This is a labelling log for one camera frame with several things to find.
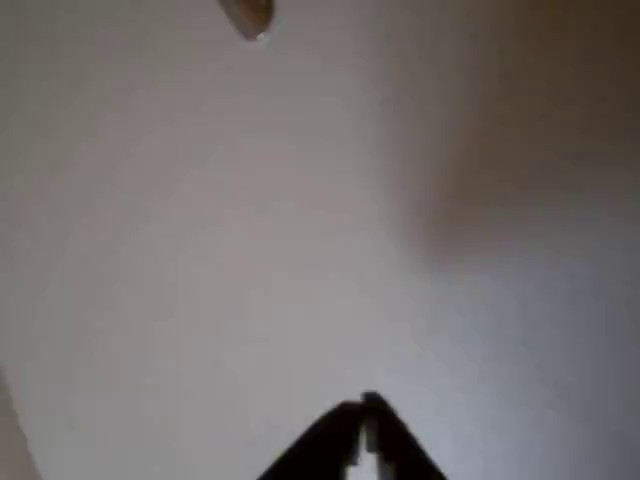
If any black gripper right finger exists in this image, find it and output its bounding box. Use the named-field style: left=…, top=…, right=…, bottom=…
left=359, top=390, right=450, bottom=480

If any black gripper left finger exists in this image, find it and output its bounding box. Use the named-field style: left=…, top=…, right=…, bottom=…
left=255, top=399, right=365, bottom=480

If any silver metal spoon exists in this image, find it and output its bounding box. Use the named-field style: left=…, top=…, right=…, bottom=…
left=217, top=0, right=277, bottom=43

